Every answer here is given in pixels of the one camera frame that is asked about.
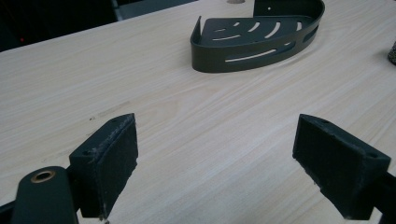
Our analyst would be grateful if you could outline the dark speckled object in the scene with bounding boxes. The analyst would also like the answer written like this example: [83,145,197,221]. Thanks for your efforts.
[387,40,396,66]

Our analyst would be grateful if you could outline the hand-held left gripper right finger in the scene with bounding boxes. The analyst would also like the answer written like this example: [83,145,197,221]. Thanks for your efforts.
[291,113,392,221]

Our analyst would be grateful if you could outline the grey metal stand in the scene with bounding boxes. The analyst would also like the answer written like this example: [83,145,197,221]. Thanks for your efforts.
[110,0,125,21]

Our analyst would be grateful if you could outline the black corner shelf basket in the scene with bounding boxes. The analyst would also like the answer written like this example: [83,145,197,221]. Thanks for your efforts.
[190,0,326,74]

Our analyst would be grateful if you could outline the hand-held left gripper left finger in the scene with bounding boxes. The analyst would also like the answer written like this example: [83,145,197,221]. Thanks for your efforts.
[68,112,139,220]

